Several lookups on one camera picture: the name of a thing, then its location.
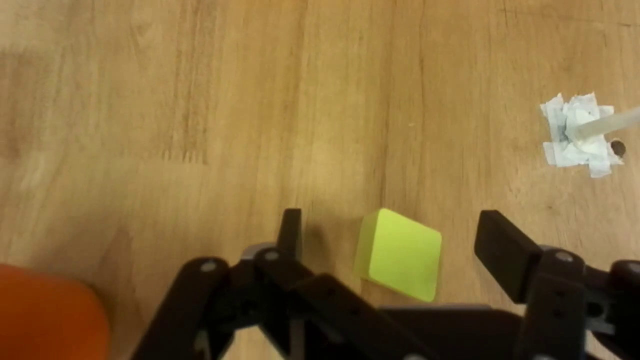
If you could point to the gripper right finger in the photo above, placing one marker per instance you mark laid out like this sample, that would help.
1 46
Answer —
550 280

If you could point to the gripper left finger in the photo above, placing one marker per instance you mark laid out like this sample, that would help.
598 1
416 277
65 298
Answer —
280 295

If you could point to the yellow-green block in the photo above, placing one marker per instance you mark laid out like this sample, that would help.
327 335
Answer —
402 257

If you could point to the white rod taped down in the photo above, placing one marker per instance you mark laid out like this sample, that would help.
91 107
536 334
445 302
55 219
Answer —
582 132

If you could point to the orange block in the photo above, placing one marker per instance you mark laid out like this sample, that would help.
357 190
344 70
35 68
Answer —
47 315

